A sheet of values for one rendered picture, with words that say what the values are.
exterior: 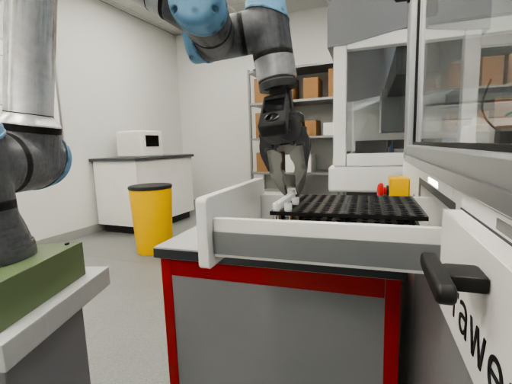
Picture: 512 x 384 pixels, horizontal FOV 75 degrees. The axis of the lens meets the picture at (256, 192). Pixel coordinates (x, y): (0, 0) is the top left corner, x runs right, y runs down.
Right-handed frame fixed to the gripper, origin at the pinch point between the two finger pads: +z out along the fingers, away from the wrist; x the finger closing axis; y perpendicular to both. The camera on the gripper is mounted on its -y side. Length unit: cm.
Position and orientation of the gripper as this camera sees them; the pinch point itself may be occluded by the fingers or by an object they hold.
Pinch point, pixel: (290, 188)
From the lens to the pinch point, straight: 62.7
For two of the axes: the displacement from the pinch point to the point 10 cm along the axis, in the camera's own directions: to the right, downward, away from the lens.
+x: -9.5, 1.2, 2.7
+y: 2.6, -1.4, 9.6
